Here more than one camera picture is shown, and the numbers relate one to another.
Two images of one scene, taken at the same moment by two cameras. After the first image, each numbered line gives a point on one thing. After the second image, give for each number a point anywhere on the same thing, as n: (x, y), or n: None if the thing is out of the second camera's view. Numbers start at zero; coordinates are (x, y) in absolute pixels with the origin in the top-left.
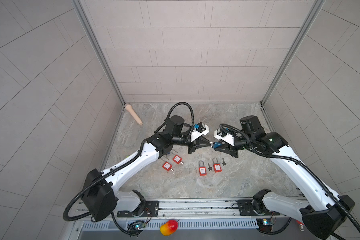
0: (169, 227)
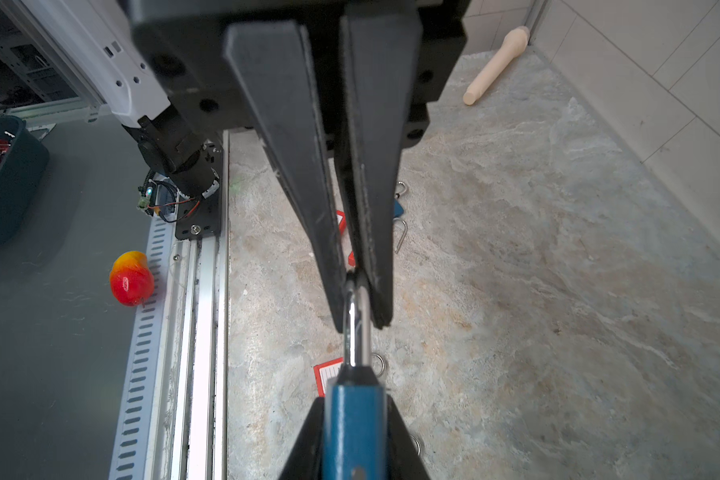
0: (131, 278)
